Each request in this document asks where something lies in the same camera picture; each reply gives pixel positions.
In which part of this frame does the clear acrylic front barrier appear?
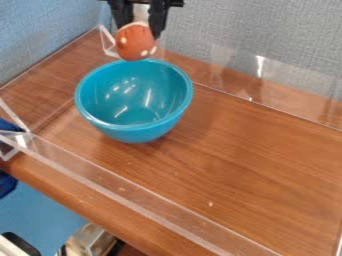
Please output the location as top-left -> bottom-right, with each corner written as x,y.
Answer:
0,130 -> 281,256

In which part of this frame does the brown cap toy mushroom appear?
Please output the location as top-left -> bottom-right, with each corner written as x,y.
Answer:
115,4 -> 158,61

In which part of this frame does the grey metal frame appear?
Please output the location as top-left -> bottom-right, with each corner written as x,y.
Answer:
57,223 -> 118,256

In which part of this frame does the clear acrylic back barrier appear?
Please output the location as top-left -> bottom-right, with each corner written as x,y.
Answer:
158,0 -> 342,130

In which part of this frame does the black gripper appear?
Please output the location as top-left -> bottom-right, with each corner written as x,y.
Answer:
98,0 -> 185,39

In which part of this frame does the clear acrylic corner bracket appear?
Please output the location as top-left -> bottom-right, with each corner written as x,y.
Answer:
98,23 -> 146,60

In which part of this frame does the black and white object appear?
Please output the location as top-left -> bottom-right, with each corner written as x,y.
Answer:
0,232 -> 42,256

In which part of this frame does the blue plastic bowl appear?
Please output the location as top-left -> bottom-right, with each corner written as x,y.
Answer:
74,59 -> 194,144

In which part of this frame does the blue cloth object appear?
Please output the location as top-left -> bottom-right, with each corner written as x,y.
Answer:
0,118 -> 25,199

